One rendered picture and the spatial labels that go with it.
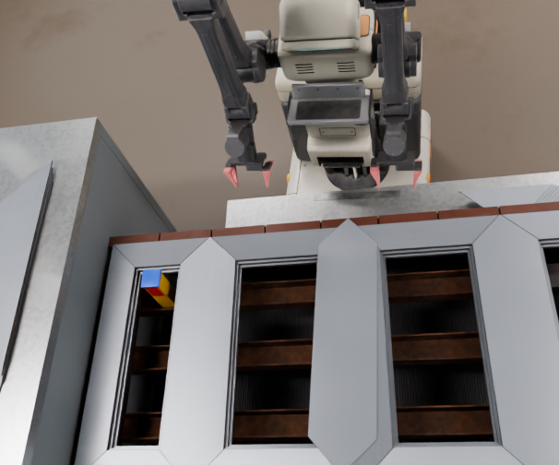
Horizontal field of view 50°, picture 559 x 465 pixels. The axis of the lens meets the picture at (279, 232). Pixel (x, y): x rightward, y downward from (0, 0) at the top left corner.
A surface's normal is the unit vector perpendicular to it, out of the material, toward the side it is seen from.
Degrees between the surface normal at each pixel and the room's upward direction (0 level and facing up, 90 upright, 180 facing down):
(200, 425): 0
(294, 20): 43
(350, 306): 0
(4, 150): 0
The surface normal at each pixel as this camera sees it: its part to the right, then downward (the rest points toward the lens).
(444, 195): -0.19, -0.48
